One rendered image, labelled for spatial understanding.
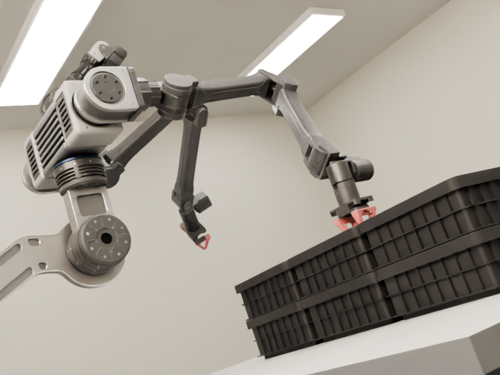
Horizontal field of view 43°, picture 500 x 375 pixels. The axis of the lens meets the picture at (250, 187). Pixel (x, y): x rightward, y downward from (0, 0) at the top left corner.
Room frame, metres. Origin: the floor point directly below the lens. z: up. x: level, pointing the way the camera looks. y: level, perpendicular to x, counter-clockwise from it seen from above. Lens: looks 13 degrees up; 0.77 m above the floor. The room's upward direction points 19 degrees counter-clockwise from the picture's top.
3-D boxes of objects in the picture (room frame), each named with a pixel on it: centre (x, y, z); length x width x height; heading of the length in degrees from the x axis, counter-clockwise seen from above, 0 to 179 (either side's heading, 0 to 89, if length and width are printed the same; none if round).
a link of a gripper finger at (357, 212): (1.54, -0.23, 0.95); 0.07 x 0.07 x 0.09; 35
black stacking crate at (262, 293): (1.91, -0.10, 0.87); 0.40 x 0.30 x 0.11; 125
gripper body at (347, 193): (1.55, -0.22, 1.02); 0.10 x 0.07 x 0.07; 35
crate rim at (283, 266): (1.91, -0.10, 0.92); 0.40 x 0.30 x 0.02; 125
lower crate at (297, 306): (1.91, -0.10, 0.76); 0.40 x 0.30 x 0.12; 125
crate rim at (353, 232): (1.67, -0.27, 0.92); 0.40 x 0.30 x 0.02; 125
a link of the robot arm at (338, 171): (1.55, -0.23, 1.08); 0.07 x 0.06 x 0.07; 129
